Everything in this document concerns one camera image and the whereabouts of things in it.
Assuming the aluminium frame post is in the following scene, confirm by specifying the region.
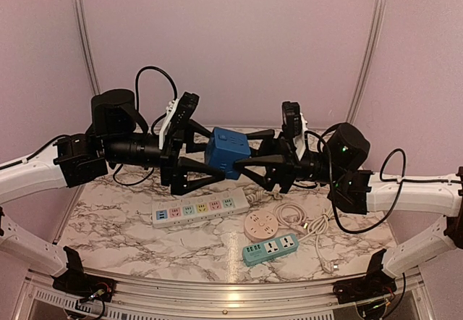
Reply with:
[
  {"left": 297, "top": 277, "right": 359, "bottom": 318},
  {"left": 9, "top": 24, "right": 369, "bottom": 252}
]
[
  {"left": 346, "top": 0, "right": 387, "bottom": 125},
  {"left": 72, "top": 0, "right": 101, "bottom": 96}
]

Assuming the pink round power socket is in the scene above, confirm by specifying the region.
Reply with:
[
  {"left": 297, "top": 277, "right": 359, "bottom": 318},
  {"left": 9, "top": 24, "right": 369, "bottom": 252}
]
[{"left": 244, "top": 210, "right": 279, "bottom": 243}]

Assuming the white multicolour power strip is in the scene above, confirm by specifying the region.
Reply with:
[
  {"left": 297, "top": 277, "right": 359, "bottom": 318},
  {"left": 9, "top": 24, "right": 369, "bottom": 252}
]
[{"left": 151, "top": 188, "right": 250, "bottom": 228}]

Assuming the left aluminium frame post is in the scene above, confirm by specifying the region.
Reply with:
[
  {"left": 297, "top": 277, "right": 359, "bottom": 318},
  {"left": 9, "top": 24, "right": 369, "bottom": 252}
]
[{"left": 72, "top": 0, "right": 101, "bottom": 96}]

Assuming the white coiled strip cable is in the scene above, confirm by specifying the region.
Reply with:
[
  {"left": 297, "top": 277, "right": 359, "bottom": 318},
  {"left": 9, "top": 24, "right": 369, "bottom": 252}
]
[{"left": 245, "top": 189, "right": 285, "bottom": 202}]

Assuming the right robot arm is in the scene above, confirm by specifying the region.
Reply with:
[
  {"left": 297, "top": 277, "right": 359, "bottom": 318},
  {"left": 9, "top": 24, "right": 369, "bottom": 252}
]
[{"left": 234, "top": 122, "right": 462, "bottom": 297}]

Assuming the white teal strip cable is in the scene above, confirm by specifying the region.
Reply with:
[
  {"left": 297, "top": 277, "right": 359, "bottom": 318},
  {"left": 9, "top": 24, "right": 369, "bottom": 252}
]
[{"left": 298, "top": 195, "right": 349, "bottom": 274}]

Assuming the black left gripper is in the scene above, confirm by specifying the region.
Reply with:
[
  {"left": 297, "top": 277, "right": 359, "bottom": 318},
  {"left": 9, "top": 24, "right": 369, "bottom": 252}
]
[{"left": 102, "top": 118, "right": 226, "bottom": 195}]

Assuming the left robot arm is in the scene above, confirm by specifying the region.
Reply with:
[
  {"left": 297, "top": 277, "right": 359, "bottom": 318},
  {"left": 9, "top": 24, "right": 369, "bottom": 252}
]
[{"left": 1, "top": 88, "right": 225, "bottom": 203}]

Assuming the aluminium front rail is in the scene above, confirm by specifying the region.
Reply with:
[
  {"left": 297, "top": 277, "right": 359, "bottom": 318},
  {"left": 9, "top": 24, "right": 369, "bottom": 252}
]
[{"left": 12, "top": 269, "right": 436, "bottom": 319}]

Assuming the teal power strip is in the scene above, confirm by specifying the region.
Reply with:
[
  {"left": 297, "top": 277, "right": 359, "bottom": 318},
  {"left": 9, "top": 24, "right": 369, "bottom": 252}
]
[{"left": 242, "top": 233, "right": 300, "bottom": 266}]

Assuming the blue cube power socket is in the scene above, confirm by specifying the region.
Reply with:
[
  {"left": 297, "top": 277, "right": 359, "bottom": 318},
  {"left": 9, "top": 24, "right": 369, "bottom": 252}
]
[{"left": 204, "top": 127, "right": 251, "bottom": 180}]

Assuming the right aluminium frame post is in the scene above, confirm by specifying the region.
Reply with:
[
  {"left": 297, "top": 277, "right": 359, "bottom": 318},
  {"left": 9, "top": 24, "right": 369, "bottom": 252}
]
[{"left": 346, "top": 0, "right": 387, "bottom": 125}]

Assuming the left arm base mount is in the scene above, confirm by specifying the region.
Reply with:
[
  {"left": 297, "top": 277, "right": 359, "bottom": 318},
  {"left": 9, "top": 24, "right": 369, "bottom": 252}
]
[{"left": 52, "top": 246, "right": 115, "bottom": 302}]

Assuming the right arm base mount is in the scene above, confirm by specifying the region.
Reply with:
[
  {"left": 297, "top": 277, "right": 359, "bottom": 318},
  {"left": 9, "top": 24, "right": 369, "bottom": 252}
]
[{"left": 333, "top": 249, "right": 397, "bottom": 304}]

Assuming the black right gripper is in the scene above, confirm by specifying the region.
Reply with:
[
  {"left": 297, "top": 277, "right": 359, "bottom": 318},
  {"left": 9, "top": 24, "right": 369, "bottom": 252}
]
[{"left": 231, "top": 128, "right": 343, "bottom": 194}]

